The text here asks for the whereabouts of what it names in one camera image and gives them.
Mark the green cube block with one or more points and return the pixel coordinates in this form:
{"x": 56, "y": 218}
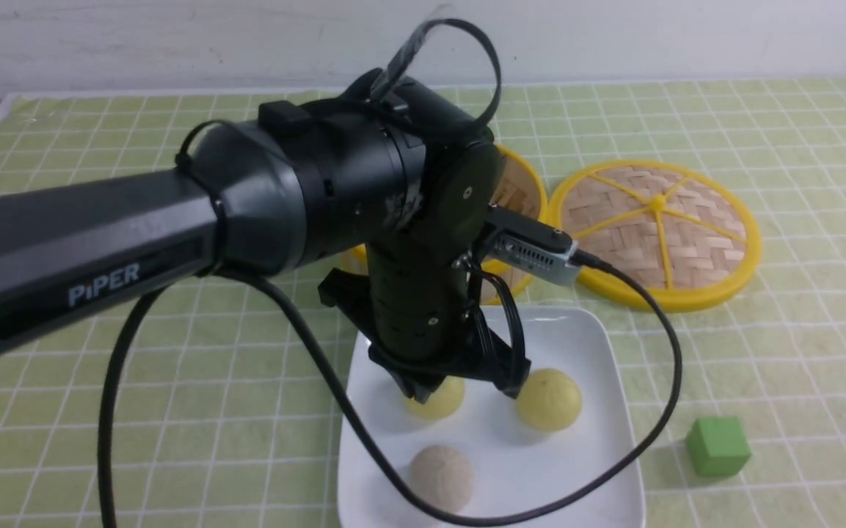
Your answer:
{"x": 717, "y": 447}

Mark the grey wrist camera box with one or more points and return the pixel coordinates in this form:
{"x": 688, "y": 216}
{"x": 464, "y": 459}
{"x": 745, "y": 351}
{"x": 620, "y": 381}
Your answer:
{"x": 527, "y": 245}

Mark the white steamed bun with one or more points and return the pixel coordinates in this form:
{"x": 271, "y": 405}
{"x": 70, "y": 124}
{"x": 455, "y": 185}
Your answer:
{"x": 443, "y": 477}

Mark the woven bamboo steamer lid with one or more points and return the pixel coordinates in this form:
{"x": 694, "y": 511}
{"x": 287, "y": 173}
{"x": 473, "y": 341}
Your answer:
{"x": 692, "y": 243}

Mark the yellow steamed bun on plate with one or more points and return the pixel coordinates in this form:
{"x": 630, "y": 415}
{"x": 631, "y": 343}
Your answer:
{"x": 549, "y": 401}

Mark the green checkered tablecloth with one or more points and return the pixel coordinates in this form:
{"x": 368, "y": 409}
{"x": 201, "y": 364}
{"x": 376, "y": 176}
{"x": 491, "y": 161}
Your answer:
{"x": 225, "y": 422}

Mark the white square plate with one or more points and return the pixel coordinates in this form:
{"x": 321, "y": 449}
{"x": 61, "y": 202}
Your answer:
{"x": 515, "y": 467}

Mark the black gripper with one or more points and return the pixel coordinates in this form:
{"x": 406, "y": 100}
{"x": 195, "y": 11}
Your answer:
{"x": 424, "y": 320}

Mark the bamboo steamer basket yellow rim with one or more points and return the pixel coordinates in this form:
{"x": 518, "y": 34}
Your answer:
{"x": 521, "y": 190}

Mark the yellow steamed bun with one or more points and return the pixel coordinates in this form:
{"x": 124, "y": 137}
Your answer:
{"x": 443, "y": 402}
{"x": 549, "y": 401}

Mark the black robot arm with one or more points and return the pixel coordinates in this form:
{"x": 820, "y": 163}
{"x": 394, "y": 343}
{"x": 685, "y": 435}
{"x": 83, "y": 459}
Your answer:
{"x": 409, "y": 178}

